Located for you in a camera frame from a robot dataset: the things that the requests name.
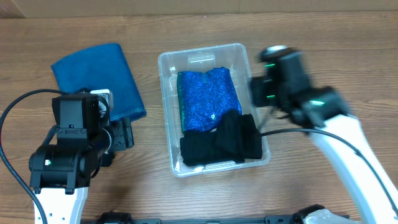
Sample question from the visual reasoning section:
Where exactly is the clear plastic container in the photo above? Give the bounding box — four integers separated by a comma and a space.
158, 43, 271, 177

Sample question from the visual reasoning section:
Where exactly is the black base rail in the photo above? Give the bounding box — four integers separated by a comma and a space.
96, 204, 352, 224

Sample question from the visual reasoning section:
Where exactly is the blue glitter cloth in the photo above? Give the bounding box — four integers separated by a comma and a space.
177, 67, 242, 133

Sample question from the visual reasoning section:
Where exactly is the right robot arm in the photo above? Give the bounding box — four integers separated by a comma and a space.
250, 75, 397, 223

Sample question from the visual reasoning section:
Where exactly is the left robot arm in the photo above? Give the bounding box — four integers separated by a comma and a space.
29, 118, 134, 223

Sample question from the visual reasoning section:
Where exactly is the blue denim cloth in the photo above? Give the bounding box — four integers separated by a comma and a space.
51, 43, 147, 121

